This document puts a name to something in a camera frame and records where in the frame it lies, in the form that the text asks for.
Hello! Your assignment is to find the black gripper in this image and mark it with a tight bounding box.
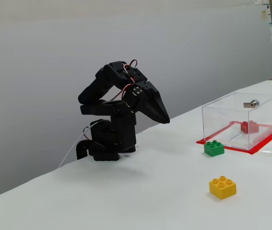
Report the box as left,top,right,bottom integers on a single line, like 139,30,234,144
122,80,171,125

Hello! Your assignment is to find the red lego brick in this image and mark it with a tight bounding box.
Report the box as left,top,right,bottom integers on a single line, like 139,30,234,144
240,121,260,134

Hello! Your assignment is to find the green lego brick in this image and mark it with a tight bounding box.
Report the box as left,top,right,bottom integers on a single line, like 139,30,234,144
203,140,225,158

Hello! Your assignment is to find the transparent plastic box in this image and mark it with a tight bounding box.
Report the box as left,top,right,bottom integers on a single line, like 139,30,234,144
201,92,272,151

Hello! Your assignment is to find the silver box lock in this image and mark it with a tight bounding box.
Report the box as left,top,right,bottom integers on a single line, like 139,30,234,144
243,99,260,109

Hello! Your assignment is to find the yellow lego brick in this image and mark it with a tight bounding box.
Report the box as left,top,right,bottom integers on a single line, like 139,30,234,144
209,176,237,200

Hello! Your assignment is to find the black table clamp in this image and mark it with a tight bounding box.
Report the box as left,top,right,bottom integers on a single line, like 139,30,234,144
75,139,95,161

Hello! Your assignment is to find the gripper servo wire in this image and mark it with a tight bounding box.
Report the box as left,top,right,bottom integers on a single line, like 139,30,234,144
114,82,136,101

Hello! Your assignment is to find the wrist servo wire loop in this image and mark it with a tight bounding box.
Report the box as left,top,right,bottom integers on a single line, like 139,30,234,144
123,59,139,83

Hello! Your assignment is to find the white cable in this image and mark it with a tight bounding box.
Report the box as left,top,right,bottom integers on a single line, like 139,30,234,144
58,119,115,169

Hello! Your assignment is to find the red tape frame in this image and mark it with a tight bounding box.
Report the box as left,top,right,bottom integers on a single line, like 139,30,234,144
196,121,272,156

